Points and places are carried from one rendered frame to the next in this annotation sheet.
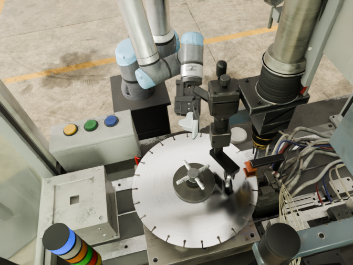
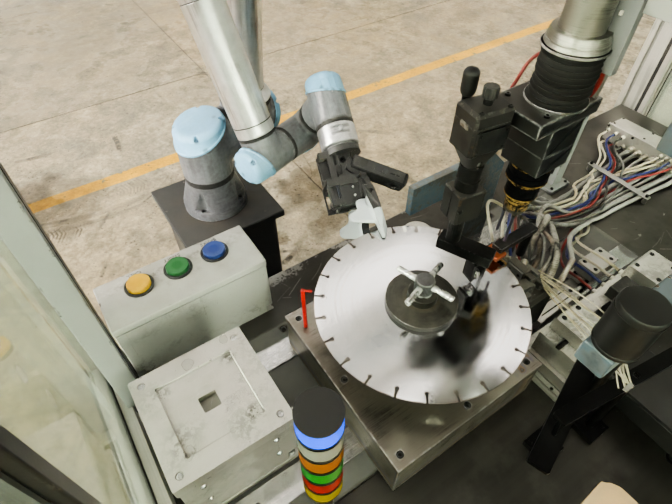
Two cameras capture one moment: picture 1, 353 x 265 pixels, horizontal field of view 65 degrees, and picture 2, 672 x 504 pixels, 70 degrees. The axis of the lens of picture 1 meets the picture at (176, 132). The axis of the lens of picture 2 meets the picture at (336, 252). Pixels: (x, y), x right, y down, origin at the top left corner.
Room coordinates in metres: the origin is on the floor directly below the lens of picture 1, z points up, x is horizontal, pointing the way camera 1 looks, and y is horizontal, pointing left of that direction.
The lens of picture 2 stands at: (0.00, 0.28, 1.55)
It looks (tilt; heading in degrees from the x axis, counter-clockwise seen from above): 48 degrees down; 333
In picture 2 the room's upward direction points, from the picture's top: straight up
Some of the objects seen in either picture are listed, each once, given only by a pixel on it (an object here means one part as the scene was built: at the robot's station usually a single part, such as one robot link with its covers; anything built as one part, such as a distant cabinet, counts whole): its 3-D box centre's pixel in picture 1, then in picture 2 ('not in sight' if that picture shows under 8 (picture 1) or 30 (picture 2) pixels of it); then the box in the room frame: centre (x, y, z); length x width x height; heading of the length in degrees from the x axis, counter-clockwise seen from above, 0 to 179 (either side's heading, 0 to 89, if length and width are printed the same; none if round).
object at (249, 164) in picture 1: (263, 166); (508, 250); (0.36, -0.22, 0.95); 0.10 x 0.03 x 0.07; 97
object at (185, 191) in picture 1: (193, 180); (422, 296); (0.33, -0.03, 0.96); 0.11 x 0.11 x 0.03
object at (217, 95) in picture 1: (221, 114); (473, 158); (0.37, -0.10, 1.17); 0.06 x 0.05 x 0.20; 88
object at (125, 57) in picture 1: (133, 58); (204, 143); (0.94, 0.14, 0.91); 0.13 x 0.12 x 0.14; 116
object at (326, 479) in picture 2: (79, 253); (321, 457); (0.16, 0.22, 1.05); 0.05 x 0.04 x 0.03; 7
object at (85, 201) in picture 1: (83, 209); (219, 421); (0.35, 0.31, 0.82); 0.18 x 0.18 x 0.15; 7
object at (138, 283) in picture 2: (70, 130); (139, 285); (0.61, 0.36, 0.90); 0.04 x 0.04 x 0.02
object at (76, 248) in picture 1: (66, 244); (320, 432); (0.16, 0.22, 1.11); 0.05 x 0.04 x 0.03; 7
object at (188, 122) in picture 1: (188, 123); (365, 217); (0.52, -0.04, 0.96); 0.09 x 0.06 x 0.03; 170
